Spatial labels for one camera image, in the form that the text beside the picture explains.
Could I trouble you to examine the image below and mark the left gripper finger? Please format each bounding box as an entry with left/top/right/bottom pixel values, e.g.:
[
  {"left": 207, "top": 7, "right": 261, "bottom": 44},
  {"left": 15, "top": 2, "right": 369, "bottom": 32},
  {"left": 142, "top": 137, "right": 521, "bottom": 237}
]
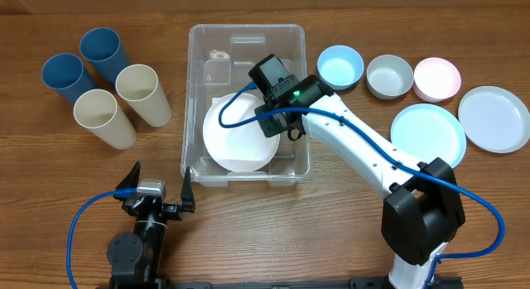
[
  {"left": 115, "top": 161, "right": 141, "bottom": 190},
  {"left": 181, "top": 166, "right": 195, "bottom": 213}
]

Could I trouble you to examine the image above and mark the light blue bowl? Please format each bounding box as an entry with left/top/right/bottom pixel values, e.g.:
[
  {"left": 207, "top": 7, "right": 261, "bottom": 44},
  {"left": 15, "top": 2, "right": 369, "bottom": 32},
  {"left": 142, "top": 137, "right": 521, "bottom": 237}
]
[{"left": 317, "top": 45, "right": 364, "bottom": 92}]

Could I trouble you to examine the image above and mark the pink plate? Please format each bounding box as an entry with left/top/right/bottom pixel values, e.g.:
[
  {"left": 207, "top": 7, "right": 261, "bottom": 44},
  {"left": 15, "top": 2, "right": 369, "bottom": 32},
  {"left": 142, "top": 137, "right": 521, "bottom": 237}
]
[{"left": 203, "top": 94, "right": 280, "bottom": 172}]

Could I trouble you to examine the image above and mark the beige cup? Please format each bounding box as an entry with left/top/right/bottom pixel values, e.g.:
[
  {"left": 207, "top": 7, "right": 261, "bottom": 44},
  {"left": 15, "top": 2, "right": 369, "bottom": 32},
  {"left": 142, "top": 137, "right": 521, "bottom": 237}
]
[
  {"left": 115, "top": 64, "right": 171, "bottom": 127},
  {"left": 73, "top": 89, "right": 137, "bottom": 150}
]

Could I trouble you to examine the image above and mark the grey bowl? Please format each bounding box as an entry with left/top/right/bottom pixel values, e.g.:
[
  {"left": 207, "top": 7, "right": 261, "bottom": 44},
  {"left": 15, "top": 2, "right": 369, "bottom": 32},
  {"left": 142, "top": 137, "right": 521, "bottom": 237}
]
[{"left": 366, "top": 55, "right": 414, "bottom": 100}]

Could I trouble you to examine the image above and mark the light blue plate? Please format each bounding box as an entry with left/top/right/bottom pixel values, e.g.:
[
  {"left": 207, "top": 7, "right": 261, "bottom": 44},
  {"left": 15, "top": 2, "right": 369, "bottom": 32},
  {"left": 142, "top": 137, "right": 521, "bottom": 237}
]
[{"left": 390, "top": 104, "right": 466, "bottom": 168}]

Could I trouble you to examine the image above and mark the pink bowl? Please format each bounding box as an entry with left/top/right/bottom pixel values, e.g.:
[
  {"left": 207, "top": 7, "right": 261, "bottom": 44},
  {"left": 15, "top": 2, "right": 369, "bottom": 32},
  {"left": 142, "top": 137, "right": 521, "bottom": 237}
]
[{"left": 413, "top": 57, "right": 461, "bottom": 103}]

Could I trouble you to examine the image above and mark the grey plate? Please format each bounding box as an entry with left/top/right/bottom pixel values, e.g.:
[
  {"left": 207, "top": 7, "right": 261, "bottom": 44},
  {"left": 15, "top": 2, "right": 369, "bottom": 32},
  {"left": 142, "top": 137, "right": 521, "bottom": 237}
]
[{"left": 458, "top": 86, "right": 529, "bottom": 153}]

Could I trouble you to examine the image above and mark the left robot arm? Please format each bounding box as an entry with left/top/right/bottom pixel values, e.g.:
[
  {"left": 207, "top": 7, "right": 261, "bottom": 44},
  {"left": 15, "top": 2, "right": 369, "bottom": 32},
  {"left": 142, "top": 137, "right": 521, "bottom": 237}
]
[{"left": 107, "top": 162, "right": 195, "bottom": 288}]

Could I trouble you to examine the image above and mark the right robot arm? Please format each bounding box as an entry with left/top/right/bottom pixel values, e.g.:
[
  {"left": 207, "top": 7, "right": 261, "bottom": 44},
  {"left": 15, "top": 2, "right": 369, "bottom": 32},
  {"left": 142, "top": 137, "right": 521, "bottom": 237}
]
[{"left": 248, "top": 55, "right": 465, "bottom": 288}]

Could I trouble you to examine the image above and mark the clear plastic storage bin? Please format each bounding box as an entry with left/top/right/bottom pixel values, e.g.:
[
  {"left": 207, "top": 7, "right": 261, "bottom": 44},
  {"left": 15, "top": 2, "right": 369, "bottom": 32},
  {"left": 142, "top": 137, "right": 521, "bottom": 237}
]
[{"left": 181, "top": 24, "right": 311, "bottom": 187}]

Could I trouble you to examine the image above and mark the beige cup front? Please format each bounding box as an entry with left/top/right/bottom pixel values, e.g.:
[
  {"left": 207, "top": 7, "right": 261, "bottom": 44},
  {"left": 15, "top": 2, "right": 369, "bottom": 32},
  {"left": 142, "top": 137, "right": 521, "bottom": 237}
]
[{"left": 73, "top": 89, "right": 137, "bottom": 150}]

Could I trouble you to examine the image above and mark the dark blue cup left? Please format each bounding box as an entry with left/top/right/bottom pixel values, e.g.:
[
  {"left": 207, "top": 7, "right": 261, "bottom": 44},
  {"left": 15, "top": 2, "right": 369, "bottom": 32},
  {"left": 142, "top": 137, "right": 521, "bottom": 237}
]
[{"left": 41, "top": 53, "right": 98, "bottom": 105}]

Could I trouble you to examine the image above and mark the dark blue cup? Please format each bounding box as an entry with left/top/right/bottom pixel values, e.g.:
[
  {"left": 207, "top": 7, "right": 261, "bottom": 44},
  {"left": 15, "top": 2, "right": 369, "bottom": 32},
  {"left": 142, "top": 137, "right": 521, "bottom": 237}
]
[
  {"left": 41, "top": 53, "right": 98, "bottom": 105},
  {"left": 79, "top": 27, "right": 131, "bottom": 86}
]

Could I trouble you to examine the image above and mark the dark blue cup rear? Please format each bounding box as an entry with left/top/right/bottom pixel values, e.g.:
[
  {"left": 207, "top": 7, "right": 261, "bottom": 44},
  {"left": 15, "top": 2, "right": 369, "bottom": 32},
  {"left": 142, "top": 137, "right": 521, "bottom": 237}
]
[{"left": 79, "top": 27, "right": 131, "bottom": 86}]

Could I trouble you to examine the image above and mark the left blue cable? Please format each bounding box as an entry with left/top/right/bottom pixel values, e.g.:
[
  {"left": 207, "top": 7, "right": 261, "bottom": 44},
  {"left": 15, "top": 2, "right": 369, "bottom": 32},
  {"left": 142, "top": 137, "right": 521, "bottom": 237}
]
[{"left": 66, "top": 187, "right": 137, "bottom": 289}]

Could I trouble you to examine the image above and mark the blue cable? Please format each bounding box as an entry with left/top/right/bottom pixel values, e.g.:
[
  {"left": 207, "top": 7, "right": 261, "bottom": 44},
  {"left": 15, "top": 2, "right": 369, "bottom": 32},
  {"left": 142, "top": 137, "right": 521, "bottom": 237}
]
[
  {"left": 66, "top": 187, "right": 137, "bottom": 289},
  {"left": 218, "top": 81, "right": 507, "bottom": 289}
]

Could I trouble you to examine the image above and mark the right blue cable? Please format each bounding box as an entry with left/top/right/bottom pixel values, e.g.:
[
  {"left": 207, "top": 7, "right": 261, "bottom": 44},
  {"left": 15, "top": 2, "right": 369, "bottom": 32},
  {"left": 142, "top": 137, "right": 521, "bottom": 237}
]
[{"left": 218, "top": 81, "right": 507, "bottom": 289}]

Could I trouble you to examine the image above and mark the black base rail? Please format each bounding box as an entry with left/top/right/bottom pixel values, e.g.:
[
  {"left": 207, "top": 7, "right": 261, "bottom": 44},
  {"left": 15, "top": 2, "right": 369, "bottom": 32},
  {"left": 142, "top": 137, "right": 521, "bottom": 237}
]
[{"left": 97, "top": 275, "right": 465, "bottom": 289}]

